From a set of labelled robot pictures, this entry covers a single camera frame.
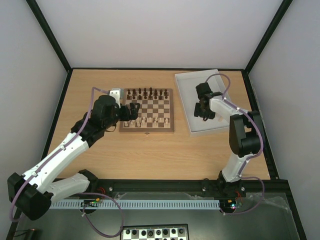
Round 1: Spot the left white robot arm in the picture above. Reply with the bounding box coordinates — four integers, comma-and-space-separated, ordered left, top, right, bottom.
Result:
7, 92, 140, 221

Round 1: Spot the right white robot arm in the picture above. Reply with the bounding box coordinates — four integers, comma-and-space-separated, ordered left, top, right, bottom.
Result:
194, 82, 265, 196

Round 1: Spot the wooden chess board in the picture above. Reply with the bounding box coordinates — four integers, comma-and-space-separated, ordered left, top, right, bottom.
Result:
119, 87, 175, 134

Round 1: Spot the printed checker calibration board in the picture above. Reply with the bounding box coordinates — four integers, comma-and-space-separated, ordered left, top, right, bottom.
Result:
120, 224, 190, 240

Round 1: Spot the white cardboard box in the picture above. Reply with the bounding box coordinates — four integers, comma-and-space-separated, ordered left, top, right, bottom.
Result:
175, 69, 229, 137

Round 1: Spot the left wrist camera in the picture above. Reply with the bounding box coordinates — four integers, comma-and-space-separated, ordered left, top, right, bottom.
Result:
109, 88, 124, 99

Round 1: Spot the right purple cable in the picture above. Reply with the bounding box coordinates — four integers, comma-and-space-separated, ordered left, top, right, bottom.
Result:
205, 73, 266, 216

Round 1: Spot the light blue cable duct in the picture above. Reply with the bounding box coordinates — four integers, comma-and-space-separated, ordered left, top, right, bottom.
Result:
50, 199, 220, 210

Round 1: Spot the black aluminium rail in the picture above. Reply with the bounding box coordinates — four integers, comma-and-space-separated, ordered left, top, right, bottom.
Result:
85, 178, 292, 199

